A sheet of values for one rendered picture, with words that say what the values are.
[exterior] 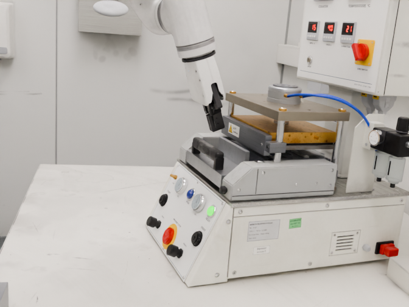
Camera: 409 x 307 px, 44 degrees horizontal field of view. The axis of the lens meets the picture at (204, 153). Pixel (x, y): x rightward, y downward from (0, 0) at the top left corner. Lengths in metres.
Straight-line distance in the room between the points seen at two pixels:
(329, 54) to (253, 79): 1.52
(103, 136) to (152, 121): 0.27
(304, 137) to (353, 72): 0.19
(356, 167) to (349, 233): 0.15
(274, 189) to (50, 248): 0.53
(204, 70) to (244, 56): 1.70
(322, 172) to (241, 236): 0.22
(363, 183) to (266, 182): 0.26
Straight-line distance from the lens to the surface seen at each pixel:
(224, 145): 1.20
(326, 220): 1.14
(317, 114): 1.09
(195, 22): 1.05
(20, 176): 2.81
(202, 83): 1.06
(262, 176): 1.03
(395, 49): 1.16
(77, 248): 1.21
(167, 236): 1.17
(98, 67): 2.66
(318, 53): 1.32
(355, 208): 1.18
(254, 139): 1.11
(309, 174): 1.09
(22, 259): 1.18
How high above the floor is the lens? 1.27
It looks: 14 degrees down
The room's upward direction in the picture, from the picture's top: 4 degrees clockwise
